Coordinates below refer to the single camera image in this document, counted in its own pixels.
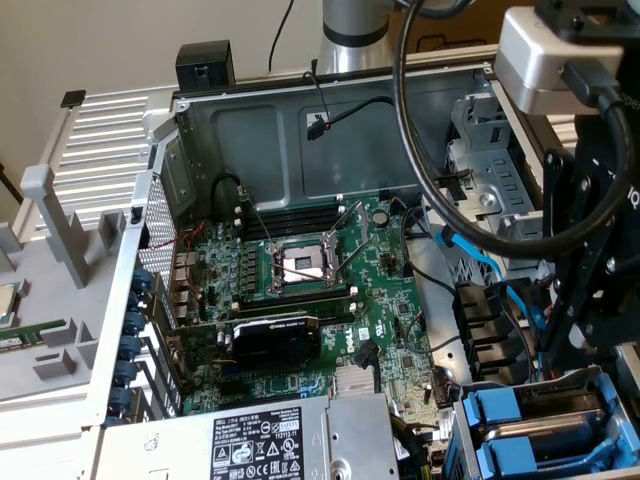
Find open grey PC case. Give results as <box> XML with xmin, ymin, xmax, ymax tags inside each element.
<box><xmin>82</xmin><ymin>52</ymin><xmax>640</xmax><ymax>480</ymax></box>

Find black graphics card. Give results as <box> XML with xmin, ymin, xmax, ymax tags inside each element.
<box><xmin>167</xmin><ymin>312</ymin><xmax>324</xmax><ymax>369</ymax></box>

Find thin black wall cable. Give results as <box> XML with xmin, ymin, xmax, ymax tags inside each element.
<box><xmin>268</xmin><ymin>0</ymin><xmax>296</xmax><ymax>71</ymax></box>

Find hard drive in blue caddy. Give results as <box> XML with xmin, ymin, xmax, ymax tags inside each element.
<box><xmin>447</xmin><ymin>367</ymin><xmax>640</xmax><ymax>480</ymax></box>

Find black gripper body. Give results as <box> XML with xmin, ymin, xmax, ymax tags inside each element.
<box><xmin>573</xmin><ymin>47</ymin><xmax>640</xmax><ymax>251</ymax></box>

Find white wire label tags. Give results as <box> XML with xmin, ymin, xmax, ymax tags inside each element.
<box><xmin>433</xmin><ymin>405</ymin><xmax>459</xmax><ymax>444</ymax></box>

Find brown cardboard box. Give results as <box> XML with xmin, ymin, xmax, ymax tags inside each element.
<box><xmin>412</xmin><ymin>0</ymin><xmax>504</xmax><ymax>52</ymax></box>

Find metal socket cover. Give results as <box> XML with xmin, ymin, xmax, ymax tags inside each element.
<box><xmin>323</xmin><ymin>199</ymin><xmax>374</xmax><ymax>254</ymax></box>

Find green Dell motherboard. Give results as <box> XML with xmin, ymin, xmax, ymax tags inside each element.
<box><xmin>169</xmin><ymin>194</ymin><xmax>454</xmax><ymax>451</ymax></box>

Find metal locking lever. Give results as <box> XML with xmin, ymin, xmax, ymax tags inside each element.
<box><xmin>277</xmin><ymin>263</ymin><xmax>331</xmax><ymax>284</ymax></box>
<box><xmin>238</xmin><ymin>184</ymin><xmax>275</xmax><ymax>251</ymax></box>

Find red black twisted wire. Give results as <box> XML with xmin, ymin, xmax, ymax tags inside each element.
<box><xmin>149</xmin><ymin>222</ymin><xmax>209</xmax><ymax>304</ymax></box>

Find silver chipset heatsink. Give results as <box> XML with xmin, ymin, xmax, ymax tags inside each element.
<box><xmin>333</xmin><ymin>367</ymin><xmax>376</xmax><ymax>399</ymax></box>

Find silver CPU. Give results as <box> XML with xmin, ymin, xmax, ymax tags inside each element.
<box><xmin>0</xmin><ymin>282</ymin><xmax>31</xmax><ymax>329</ymax></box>

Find black box with bolts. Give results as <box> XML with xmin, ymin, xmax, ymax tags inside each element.
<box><xmin>174</xmin><ymin>40</ymin><xmax>236</xmax><ymax>91</ymax></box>

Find black wire with flat plug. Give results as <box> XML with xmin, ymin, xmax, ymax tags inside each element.
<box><xmin>355</xmin><ymin>337</ymin><xmax>381</xmax><ymax>371</ymax></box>

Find green RAM stick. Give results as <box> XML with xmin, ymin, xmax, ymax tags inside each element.
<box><xmin>0</xmin><ymin>319</ymin><xmax>69</xmax><ymax>354</ymax></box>
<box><xmin>234</xmin><ymin>290</ymin><xmax>359</xmax><ymax>321</ymax></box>

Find grey optical drive cage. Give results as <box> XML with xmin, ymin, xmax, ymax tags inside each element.
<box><xmin>419</xmin><ymin>82</ymin><xmax>551</xmax><ymax>271</ymax></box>

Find light blue SATA wire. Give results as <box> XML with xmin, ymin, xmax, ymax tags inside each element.
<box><xmin>434</xmin><ymin>227</ymin><xmax>545</xmax><ymax>361</ymax></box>

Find black optical drive wire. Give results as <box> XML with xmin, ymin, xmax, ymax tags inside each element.
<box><xmin>302</xmin><ymin>69</ymin><xmax>474</xmax><ymax>201</ymax></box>

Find yellow black sleeved wire bundle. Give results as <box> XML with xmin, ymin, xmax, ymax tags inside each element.
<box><xmin>389</xmin><ymin>414</ymin><xmax>436</xmax><ymax>480</ymax></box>

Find grey power supply unit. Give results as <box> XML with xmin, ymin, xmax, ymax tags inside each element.
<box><xmin>97</xmin><ymin>392</ymin><xmax>401</xmax><ymax>480</ymax></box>

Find grey plastic parts rack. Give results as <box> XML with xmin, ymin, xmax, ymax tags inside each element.
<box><xmin>0</xmin><ymin>164</ymin><xmax>132</xmax><ymax>404</ymax></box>

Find CPU socket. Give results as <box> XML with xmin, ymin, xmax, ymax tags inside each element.
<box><xmin>264</xmin><ymin>234</ymin><xmax>351</xmax><ymax>296</ymax></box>

